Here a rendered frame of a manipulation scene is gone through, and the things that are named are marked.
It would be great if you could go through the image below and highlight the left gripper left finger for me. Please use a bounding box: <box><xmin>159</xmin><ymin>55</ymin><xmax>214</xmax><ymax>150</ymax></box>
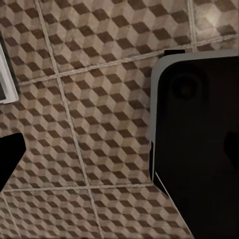
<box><xmin>0</xmin><ymin>132</ymin><xmax>26</xmax><ymax>192</ymax></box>

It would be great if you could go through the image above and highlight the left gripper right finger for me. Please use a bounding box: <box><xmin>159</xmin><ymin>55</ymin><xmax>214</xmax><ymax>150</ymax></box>
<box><xmin>223</xmin><ymin>132</ymin><xmax>239</xmax><ymax>172</ymax></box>

